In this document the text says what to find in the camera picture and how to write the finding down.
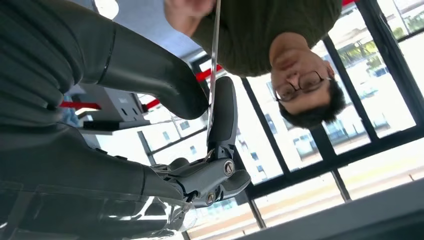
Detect grey floor kiosk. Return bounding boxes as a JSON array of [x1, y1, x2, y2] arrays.
[[69, 82, 152, 136]]

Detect clear plastic cover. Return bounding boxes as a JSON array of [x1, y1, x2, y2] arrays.
[[0, 185, 199, 240]]

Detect dark window frame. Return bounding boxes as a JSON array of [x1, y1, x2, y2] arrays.
[[137, 0, 424, 230]]

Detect person's eyeglasses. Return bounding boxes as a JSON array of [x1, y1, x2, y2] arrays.
[[274, 70, 332, 103]]

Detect red barrier tape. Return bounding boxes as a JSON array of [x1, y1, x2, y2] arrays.
[[59, 64, 223, 112]]

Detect white round stanchion base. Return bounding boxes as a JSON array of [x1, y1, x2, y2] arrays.
[[93, 0, 120, 20]]

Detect person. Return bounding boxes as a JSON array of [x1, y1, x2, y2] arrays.
[[163, 0, 347, 130]]

